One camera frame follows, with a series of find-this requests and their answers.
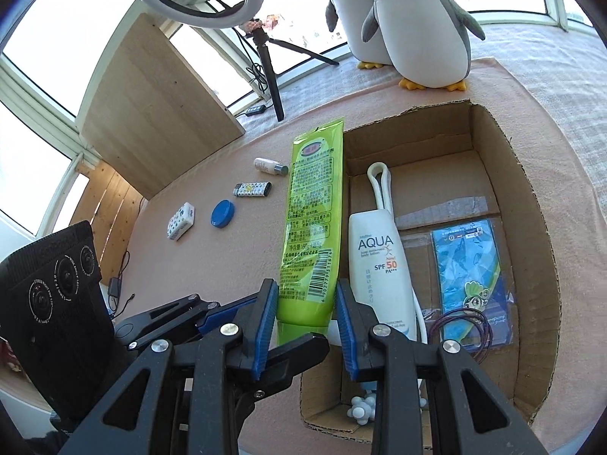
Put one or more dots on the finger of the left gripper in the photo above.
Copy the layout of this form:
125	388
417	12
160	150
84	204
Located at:
219	315
283	364

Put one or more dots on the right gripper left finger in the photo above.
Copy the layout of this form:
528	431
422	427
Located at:
191	398

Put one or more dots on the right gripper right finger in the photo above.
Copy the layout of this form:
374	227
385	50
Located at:
468	413

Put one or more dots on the white massage stick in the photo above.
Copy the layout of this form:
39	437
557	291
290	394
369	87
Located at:
381	184

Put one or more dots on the white tissue pack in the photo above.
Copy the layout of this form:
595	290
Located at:
181	222

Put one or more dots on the green tube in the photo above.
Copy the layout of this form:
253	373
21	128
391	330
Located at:
311	253

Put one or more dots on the blue round jar lid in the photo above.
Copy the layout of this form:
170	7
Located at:
222	213

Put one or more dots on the blue cartoon packet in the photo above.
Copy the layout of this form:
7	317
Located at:
473	293

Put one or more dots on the patterned small tube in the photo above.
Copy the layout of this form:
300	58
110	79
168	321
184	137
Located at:
252	189

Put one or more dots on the beige cosmetic tube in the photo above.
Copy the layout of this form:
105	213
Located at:
270	167

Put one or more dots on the black power adapter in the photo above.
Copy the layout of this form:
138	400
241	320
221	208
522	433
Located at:
114	289

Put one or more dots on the slatted wooden panel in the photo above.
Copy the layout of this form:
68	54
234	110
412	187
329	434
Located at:
111	205

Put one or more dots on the cardboard box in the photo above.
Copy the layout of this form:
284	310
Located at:
454	163

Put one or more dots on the black power strip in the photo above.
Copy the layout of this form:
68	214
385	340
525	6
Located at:
255	110

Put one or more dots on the wooden board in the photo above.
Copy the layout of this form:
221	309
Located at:
147	113

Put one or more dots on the large penguin plush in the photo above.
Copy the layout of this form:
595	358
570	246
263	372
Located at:
351	14

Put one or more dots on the small penguin plush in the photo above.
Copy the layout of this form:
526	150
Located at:
427	41

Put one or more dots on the black camera box left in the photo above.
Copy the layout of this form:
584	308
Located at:
55	320

